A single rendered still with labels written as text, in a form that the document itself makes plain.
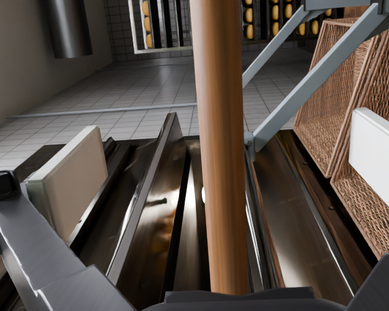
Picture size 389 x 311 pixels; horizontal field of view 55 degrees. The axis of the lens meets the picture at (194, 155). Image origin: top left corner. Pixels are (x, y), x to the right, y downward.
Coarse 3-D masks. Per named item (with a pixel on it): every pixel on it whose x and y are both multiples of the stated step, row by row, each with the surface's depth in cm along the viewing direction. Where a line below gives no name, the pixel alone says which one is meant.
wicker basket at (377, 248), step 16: (384, 32) 101; (384, 48) 102; (384, 64) 104; (368, 80) 106; (384, 80) 106; (368, 96) 108; (384, 96) 107; (384, 112) 109; (336, 176) 118; (352, 176) 118; (336, 192) 113; (368, 192) 107; (352, 208) 104; (368, 208) 102; (384, 208) 99; (368, 224) 96; (368, 240) 91; (384, 240) 89
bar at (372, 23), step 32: (320, 0) 97; (352, 0) 97; (384, 0) 53; (288, 32) 102; (352, 32) 56; (256, 64) 105; (320, 64) 58; (288, 96) 61; (256, 192) 46; (256, 224) 39; (256, 256) 34; (256, 288) 31
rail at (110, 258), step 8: (168, 120) 164; (160, 136) 144; (152, 152) 128; (152, 160) 121; (144, 168) 116; (144, 176) 109; (136, 192) 101; (136, 200) 96; (128, 208) 93; (128, 216) 89; (120, 232) 83; (120, 240) 80; (112, 248) 77; (112, 256) 74; (104, 264) 73; (104, 272) 70
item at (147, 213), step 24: (168, 144) 139; (168, 168) 130; (144, 192) 99; (168, 192) 122; (144, 216) 91; (168, 216) 115; (144, 240) 87; (168, 240) 109; (120, 264) 71; (144, 264) 83; (120, 288) 67; (144, 288) 80
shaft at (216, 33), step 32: (192, 0) 22; (224, 0) 21; (192, 32) 23; (224, 32) 22; (224, 64) 22; (224, 96) 23; (224, 128) 24; (224, 160) 25; (224, 192) 25; (224, 224) 26; (224, 256) 27; (224, 288) 28
